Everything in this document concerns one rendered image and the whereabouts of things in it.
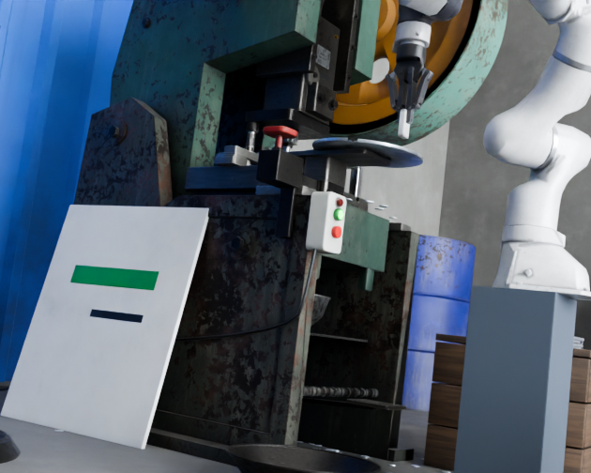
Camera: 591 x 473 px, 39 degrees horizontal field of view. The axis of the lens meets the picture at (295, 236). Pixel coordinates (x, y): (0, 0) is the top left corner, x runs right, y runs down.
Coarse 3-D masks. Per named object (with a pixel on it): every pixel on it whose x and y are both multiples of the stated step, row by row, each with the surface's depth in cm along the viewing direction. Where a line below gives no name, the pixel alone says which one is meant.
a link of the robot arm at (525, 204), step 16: (560, 128) 181; (560, 144) 179; (576, 144) 180; (560, 160) 180; (576, 160) 181; (544, 176) 180; (560, 176) 179; (512, 192) 181; (528, 192) 178; (544, 192) 177; (560, 192) 180; (512, 208) 180; (528, 208) 177; (544, 208) 177; (512, 224) 179; (528, 224) 176; (544, 224) 176
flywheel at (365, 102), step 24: (384, 0) 259; (480, 0) 245; (384, 24) 258; (432, 24) 252; (456, 24) 243; (384, 48) 260; (432, 48) 250; (456, 48) 241; (432, 72) 245; (336, 96) 268; (360, 96) 263; (384, 96) 257; (336, 120) 262; (360, 120) 257; (384, 120) 254
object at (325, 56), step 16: (320, 32) 226; (336, 32) 233; (320, 48) 226; (336, 48) 233; (320, 64) 227; (272, 80) 227; (288, 80) 223; (304, 80) 221; (320, 80) 227; (272, 96) 226; (288, 96) 222; (304, 96) 221; (320, 96) 221; (304, 112) 221; (320, 112) 222
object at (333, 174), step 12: (300, 156) 219; (312, 156) 217; (324, 156) 215; (336, 156) 213; (348, 156) 212; (360, 156) 210; (372, 156) 209; (312, 168) 217; (324, 168) 215; (336, 168) 218; (324, 180) 214; (336, 180) 218; (336, 192) 218
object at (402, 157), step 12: (312, 144) 212; (324, 144) 209; (336, 144) 206; (348, 144) 204; (360, 144) 202; (372, 144) 200; (384, 144) 200; (384, 156) 215; (396, 156) 210; (408, 156) 207; (420, 156) 207
